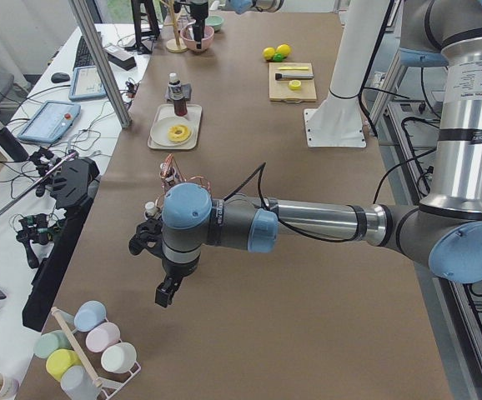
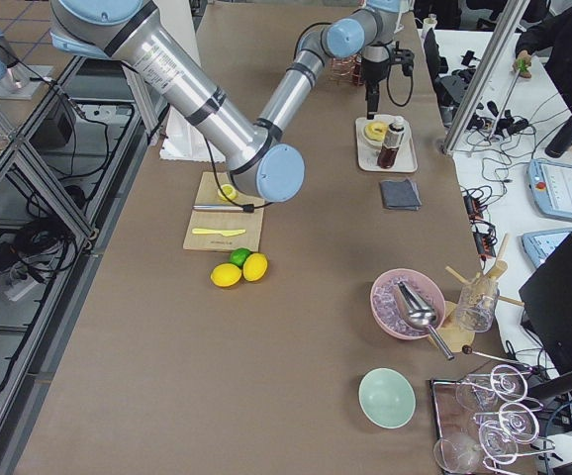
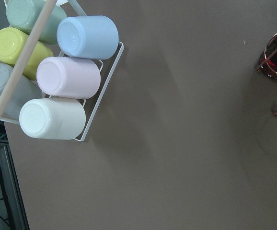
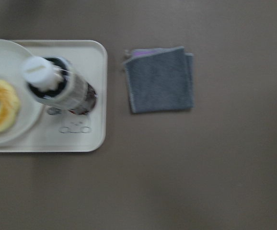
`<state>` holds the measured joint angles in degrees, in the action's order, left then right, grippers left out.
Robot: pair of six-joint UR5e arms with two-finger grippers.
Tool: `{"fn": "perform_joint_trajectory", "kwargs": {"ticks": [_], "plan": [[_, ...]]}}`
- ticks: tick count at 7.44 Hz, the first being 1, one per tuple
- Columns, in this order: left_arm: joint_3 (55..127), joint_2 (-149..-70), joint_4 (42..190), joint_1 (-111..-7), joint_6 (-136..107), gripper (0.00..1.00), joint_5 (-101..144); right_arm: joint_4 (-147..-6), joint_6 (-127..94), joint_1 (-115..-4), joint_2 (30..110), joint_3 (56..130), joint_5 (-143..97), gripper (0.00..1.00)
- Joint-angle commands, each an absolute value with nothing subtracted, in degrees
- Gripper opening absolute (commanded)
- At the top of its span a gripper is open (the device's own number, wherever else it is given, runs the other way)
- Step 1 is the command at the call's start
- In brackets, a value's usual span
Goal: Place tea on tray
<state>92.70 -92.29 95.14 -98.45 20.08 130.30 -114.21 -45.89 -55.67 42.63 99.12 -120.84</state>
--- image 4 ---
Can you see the cream rabbit tray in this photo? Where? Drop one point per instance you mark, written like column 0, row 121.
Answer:
column 62, row 131

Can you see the grey folded cloth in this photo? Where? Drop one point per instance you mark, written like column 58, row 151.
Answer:
column 160, row 79

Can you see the white plate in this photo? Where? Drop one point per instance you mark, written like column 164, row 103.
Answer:
column 12, row 55

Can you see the donut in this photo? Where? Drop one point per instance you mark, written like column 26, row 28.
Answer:
column 9, row 105

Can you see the tea bottle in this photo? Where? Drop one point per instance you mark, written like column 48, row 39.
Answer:
column 53, row 81

